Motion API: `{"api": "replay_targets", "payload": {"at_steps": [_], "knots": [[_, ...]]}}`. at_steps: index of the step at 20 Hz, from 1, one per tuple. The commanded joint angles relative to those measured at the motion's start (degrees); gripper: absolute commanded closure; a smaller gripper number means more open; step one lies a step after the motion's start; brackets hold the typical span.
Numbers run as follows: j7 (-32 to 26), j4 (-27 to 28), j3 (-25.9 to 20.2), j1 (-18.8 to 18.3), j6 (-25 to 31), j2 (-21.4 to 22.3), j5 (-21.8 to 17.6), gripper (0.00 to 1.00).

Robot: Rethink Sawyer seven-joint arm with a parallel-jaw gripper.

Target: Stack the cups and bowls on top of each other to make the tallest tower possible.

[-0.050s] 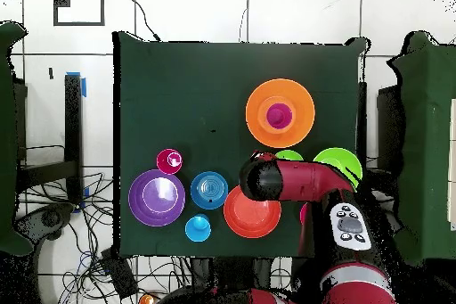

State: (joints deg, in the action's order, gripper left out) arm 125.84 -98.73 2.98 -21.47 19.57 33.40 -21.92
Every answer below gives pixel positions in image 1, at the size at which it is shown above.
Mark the small green bowl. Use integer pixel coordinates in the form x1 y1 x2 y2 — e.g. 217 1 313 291
273 149 305 162

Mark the purple cup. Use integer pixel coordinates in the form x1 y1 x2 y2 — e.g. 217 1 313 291
265 103 294 130

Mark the blue bowl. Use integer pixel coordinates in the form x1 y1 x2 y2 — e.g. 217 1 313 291
189 170 230 210

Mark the red bowl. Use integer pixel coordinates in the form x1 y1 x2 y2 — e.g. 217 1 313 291
223 184 282 240

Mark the large orange bowl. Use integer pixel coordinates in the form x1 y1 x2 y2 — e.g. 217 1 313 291
245 78 317 149

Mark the large green bowl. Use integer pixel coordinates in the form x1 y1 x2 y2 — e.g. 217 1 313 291
312 146 364 190

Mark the pink cup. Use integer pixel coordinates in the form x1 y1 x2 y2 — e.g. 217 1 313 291
155 148 183 176

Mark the blue cup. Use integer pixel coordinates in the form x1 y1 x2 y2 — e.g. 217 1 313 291
183 213 212 243

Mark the dark green tablecloth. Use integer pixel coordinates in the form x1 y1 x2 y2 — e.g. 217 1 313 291
112 30 368 261

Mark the purple bowl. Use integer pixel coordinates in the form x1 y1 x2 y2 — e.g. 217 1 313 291
127 168 187 227

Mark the green clothed side table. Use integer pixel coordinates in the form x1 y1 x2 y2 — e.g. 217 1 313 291
0 21 35 257
386 30 456 266

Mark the blue tape strip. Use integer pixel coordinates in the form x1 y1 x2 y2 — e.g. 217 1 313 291
65 70 87 98

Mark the black metal stand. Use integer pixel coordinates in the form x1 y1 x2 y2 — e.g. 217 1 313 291
15 73 84 205

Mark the grey chair base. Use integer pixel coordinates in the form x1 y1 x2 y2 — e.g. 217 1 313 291
13 202 76 242

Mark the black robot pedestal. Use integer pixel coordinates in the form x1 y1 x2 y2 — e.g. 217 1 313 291
190 256 275 292

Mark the black camera cable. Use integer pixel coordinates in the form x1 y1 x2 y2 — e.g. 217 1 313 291
126 0 162 43

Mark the black cable tangle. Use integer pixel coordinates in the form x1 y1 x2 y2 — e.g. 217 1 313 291
20 171 193 304

